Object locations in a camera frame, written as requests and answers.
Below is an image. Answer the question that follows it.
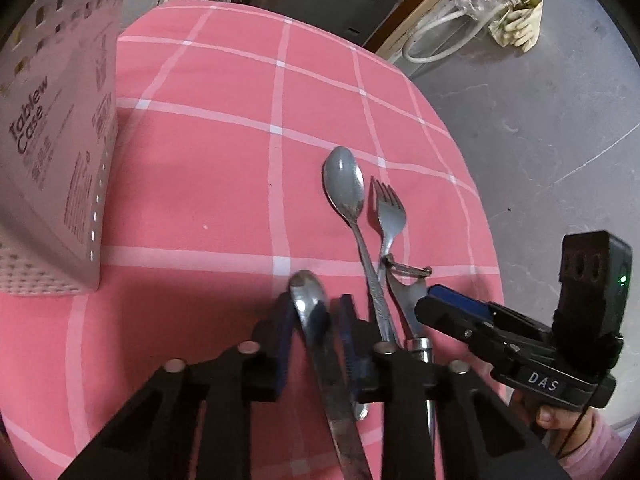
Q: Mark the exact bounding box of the pink checked tablecloth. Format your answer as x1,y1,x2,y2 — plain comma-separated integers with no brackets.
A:
0,0,505,480

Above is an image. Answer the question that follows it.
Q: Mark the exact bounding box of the metal fork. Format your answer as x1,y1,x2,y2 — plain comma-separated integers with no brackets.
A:
352,178,407,421

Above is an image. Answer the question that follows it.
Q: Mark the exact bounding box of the person's right forearm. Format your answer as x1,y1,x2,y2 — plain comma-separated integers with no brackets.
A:
555,407,628,480

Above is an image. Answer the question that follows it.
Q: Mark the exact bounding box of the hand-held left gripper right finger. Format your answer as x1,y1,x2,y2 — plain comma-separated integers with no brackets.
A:
337,294,572,480

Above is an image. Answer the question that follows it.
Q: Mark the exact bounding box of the white hose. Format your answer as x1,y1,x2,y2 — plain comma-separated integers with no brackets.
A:
402,0,501,64

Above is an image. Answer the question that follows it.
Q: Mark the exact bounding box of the person's right hand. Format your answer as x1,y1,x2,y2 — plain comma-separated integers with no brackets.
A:
515,390,596,457

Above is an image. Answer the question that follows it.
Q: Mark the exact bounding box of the white perforated tableware case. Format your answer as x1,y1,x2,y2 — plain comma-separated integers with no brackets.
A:
0,0,121,297

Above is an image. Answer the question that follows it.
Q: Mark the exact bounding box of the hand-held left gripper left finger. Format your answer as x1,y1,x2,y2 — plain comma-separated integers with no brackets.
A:
57,292,302,480

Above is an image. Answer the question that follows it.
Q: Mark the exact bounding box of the clear plastic bag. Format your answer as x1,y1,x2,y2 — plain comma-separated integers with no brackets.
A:
457,0,506,23

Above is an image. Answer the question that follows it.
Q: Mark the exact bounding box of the grey cabinet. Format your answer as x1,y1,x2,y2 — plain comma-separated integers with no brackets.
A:
277,0,401,48

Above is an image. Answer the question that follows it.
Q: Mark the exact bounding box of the metal peeler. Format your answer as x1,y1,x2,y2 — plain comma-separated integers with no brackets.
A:
381,255,441,441

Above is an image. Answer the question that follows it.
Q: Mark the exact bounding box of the metal spoon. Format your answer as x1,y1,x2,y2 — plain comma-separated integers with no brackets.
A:
322,146,401,346

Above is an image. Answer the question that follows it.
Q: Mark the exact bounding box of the black cable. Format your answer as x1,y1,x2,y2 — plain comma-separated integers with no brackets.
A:
556,385,598,460

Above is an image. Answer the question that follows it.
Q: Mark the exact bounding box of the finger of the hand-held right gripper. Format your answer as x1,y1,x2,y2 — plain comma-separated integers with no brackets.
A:
430,283,501,322
415,296,492,347

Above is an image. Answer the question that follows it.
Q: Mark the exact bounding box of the steel table knife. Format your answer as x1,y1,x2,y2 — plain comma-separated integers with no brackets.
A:
289,270,373,480

